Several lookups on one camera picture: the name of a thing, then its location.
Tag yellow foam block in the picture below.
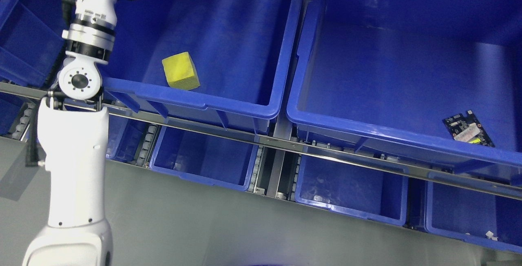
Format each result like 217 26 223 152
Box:
161 52 201 91

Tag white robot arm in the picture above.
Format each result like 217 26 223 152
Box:
22 0 117 266

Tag metal shelf rack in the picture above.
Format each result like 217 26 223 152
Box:
0 80 522 201

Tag large blue bin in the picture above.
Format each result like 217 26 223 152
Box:
287 0 521 167
100 0 302 120

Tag blue bin far left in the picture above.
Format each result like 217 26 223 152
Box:
0 0 66 87

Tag lower blue bin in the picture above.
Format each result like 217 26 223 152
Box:
421 182 522 254
149 127 259 191
294 156 408 226

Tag black circuit board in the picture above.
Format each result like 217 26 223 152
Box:
442 110 495 147

